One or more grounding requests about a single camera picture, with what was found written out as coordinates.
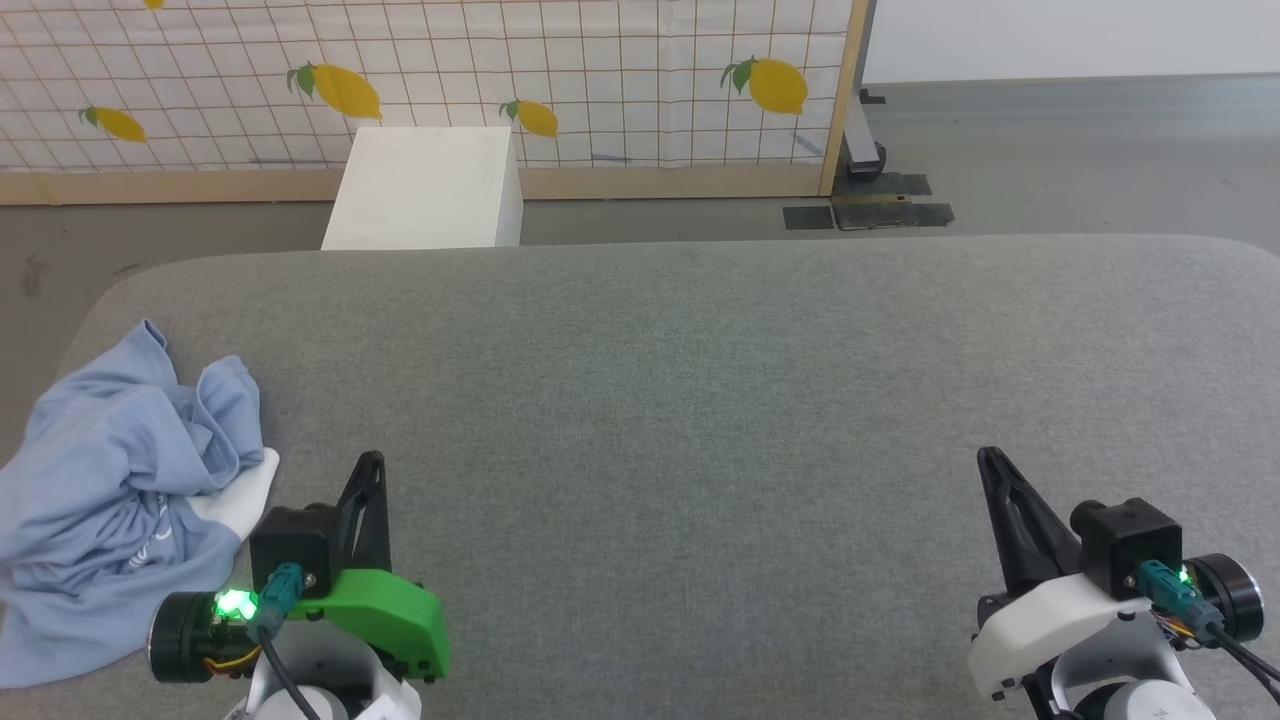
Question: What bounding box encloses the white box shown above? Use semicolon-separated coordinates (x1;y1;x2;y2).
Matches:
320;126;524;251

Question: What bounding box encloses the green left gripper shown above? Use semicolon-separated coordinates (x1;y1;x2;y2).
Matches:
150;451;451;684

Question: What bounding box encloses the lemon pattern partition screen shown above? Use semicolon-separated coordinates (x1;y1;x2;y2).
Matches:
0;0;873;206

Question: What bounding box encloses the right arm teal plug cable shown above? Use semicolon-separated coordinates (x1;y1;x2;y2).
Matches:
1137;560;1280;701

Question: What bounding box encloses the black metal stand base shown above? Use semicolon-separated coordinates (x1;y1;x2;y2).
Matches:
832;172;956;231

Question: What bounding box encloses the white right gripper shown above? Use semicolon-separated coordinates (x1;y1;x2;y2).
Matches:
968;447;1266;701

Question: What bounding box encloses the left arm teal plug cable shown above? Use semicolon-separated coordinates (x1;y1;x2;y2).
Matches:
245;563;323;720

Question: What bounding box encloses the grey metal stand foot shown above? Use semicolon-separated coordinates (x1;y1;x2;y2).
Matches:
845;0;889;181

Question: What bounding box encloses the lemon print grid curtain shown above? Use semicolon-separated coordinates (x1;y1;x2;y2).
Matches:
0;0;853;173

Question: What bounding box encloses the arm teal plug cable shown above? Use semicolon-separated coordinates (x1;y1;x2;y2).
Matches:
1137;560;1280;701
245;563;323;720

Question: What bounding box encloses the light blue shirt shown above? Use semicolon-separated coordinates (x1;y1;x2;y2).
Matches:
0;320;281;689

